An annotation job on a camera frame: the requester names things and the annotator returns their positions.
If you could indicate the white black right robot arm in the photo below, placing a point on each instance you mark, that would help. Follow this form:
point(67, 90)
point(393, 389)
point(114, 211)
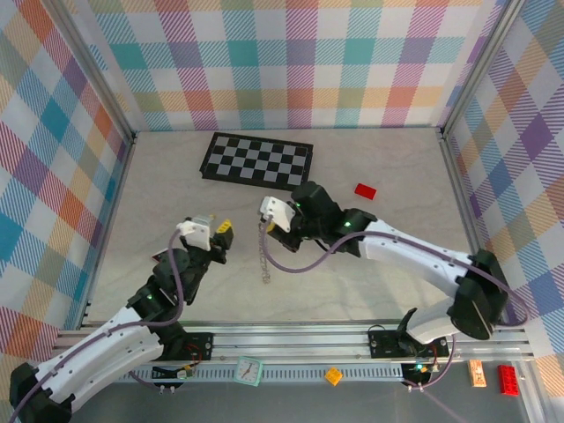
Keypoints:
point(410, 251)

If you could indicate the long red toy brick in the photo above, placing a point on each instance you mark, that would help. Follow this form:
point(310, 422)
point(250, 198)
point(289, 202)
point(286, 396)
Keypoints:
point(509, 380)

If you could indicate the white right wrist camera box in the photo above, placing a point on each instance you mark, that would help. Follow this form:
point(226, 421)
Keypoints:
point(277, 211)

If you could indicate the metal keyring with rings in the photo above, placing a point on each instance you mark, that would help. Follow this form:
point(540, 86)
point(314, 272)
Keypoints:
point(264, 260)

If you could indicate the orange toy brick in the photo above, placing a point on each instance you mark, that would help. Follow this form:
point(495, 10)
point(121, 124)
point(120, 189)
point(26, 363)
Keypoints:
point(333, 376)

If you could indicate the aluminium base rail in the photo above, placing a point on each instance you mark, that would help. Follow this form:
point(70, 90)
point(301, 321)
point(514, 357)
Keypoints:
point(291, 343)

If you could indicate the black grey chessboard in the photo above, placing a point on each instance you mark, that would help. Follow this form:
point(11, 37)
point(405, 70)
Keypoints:
point(257, 162)

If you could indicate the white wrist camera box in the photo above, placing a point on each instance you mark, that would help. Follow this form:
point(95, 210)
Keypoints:
point(196, 231)
point(277, 211)

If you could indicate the black controller bracket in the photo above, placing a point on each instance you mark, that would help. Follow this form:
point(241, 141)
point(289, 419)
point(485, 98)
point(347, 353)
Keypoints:
point(165, 375)
point(416, 378)

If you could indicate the red black card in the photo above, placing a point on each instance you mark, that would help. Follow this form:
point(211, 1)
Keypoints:
point(158, 256)

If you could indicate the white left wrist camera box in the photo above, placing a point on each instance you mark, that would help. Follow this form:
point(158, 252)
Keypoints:
point(196, 231)

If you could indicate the aluminium frame upright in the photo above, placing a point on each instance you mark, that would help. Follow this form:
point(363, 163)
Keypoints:
point(535, 396)

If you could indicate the aluminium corner post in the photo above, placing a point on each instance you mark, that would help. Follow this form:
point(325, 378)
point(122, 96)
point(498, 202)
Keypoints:
point(478, 66)
point(94, 70)

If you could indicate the small red toy brick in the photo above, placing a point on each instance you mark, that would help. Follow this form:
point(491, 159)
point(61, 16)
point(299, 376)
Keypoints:
point(366, 191)

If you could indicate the mint green alarm clock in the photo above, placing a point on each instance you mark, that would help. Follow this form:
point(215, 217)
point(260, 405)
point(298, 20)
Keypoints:
point(249, 371)

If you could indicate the aluminium side rail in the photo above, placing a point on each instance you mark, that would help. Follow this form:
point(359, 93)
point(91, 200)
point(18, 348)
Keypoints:
point(469, 211)
point(108, 229)

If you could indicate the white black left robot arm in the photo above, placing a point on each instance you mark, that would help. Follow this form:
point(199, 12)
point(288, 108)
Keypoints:
point(114, 348)

